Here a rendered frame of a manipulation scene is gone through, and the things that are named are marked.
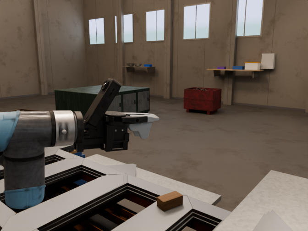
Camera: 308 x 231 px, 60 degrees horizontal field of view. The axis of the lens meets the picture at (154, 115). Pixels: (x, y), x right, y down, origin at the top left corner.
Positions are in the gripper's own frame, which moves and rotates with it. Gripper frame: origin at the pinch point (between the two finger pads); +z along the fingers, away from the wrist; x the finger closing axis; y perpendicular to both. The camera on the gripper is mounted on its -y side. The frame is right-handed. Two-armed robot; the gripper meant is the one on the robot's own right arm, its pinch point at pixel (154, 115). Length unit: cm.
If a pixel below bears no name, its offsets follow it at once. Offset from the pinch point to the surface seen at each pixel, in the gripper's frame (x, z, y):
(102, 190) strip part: -77, 14, 54
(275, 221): 9, 42, 34
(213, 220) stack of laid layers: -27, 50, 54
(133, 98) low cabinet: -593, 277, 46
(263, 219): 7, 39, 34
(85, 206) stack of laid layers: -68, 2, 57
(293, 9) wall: -476, 749, -240
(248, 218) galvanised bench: 1, 38, 36
